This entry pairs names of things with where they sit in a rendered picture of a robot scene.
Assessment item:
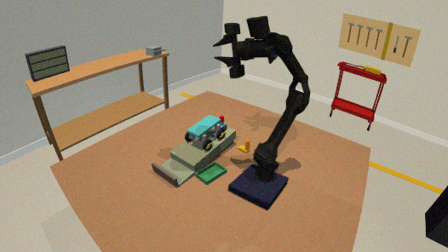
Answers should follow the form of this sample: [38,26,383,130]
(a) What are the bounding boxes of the green tray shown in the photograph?
[199,165,223,180]
[195,161,227,185]

